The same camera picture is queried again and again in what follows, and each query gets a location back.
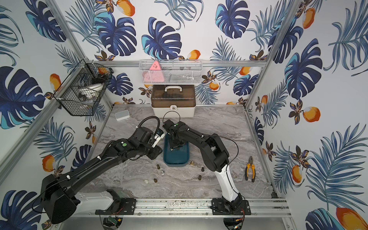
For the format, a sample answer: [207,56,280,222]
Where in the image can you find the yellow handled pliers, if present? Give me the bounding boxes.
[245,156,256,183]

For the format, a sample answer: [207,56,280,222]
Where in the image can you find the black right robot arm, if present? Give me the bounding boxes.
[163,119,242,214]

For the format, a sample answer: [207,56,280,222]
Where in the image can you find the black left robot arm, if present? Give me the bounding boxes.
[40,116,164,224]

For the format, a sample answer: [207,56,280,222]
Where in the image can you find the pink triangle sign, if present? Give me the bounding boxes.
[143,61,165,83]

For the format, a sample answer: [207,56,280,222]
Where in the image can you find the teal plastic storage box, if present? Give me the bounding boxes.
[163,135,190,167]

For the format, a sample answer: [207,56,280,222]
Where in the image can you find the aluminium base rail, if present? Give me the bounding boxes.
[73,198,291,218]

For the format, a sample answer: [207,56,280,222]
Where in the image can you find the small white box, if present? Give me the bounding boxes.
[115,110,130,121]

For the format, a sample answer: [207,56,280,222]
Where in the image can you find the black wire basket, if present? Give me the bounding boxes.
[53,59,114,117]

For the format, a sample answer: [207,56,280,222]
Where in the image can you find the brown lid white toolbox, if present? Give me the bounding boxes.
[151,85,196,118]

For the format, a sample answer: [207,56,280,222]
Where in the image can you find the white bowl in basket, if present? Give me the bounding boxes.
[80,83,104,96]

